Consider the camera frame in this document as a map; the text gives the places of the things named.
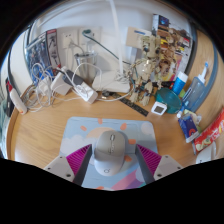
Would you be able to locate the small white square clock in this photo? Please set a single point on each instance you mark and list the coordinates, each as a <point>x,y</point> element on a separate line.
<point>158,108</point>

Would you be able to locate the red snack can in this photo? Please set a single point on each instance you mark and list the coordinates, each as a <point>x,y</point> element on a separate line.
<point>210,131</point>

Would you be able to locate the white mug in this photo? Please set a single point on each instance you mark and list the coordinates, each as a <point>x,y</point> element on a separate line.
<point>206,154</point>

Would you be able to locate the white power strip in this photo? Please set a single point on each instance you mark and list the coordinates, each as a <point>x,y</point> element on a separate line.
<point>85,91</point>

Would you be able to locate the clear blue spray bottle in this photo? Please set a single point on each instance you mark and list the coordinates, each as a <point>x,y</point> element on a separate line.
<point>194,93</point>

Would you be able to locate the grey computer mouse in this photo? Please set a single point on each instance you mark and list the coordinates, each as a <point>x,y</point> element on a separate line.
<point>109,153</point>

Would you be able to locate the clear glass jar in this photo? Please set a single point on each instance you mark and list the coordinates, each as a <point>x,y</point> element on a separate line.
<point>85,65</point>

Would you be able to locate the blue packet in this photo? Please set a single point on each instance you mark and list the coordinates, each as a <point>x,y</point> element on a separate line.
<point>188,128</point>

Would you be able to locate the beige robot figure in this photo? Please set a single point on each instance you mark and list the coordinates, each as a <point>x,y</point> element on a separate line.
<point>146,66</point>

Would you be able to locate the white charger block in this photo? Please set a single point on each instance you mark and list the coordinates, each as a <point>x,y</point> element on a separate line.
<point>60,84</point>

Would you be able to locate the white bottle with red cap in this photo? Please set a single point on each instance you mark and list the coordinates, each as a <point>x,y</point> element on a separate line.
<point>18,101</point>

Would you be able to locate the white wall socket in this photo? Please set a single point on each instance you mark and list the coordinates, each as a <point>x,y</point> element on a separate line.
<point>69,39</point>
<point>95,37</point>

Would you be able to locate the white wall card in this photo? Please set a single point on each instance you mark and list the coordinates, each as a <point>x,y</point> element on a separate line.
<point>138,37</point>

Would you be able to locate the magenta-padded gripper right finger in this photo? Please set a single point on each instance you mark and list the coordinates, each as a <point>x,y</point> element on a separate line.
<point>166,166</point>

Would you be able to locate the colourful printed box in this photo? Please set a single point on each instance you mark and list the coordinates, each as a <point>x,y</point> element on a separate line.
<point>176,43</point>

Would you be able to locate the teal bowl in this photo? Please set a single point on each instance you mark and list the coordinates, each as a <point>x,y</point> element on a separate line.
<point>168,101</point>

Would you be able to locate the blue and white can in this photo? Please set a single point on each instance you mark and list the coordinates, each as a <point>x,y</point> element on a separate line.
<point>179,83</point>

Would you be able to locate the robot model kit box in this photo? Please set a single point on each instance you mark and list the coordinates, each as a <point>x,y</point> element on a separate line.
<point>41,53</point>

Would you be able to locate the black ruler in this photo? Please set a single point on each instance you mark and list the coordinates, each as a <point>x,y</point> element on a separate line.
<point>133,107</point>

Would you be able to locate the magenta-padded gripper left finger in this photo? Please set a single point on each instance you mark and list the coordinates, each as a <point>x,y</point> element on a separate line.
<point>58,168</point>

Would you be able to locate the pastel printed mouse pad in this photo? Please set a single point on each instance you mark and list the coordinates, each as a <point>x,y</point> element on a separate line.
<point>80,133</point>

